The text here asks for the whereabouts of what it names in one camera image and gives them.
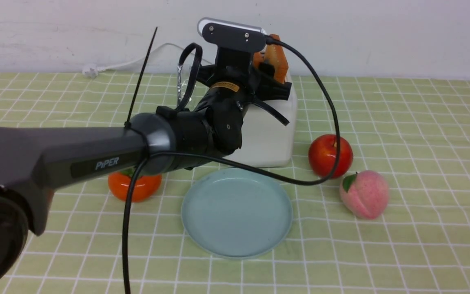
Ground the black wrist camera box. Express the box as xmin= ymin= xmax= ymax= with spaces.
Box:
xmin=197 ymin=17 xmax=267 ymax=53

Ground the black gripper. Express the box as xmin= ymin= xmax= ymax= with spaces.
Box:
xmin=195 ymin=48 xmax=291 ymax=156

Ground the toast slice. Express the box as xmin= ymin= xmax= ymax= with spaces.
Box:
xmin=251 ymin=34 xmax=289 ymax=85

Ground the white power cord with plug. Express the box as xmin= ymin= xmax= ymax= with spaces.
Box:
xmin=83 ymin=43 xmax=203 ymax=79

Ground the black zip tie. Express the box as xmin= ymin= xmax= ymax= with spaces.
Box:
xmin=124 ymin=26 xmax=158 ymax=128

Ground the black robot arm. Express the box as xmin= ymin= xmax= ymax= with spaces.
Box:
xmin=0 ymin=43 xmax=292 ymax=279

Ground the orange persimmon with green leaf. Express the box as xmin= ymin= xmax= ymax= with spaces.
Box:
xmin=108 ymin=168 xmax=162 ymax=203

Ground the light blue round plate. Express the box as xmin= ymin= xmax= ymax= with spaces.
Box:
xmin=181 ymin=169 xmax=293 ymax=259

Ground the black camera cable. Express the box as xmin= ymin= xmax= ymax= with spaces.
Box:
xmin=122 ymin=36 xmax=341 ymax=294

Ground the red apple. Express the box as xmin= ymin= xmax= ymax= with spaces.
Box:
xmin=308 ymin=134 xmax=354 ymax=179

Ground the white two-slot toaster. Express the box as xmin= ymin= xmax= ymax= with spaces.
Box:
xmin=227 ymin=86 xmax=298 ymax=167

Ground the pink peach with leaf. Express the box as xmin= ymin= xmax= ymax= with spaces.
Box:
xmin=339 ymin=170 xmax=390 ymax=220

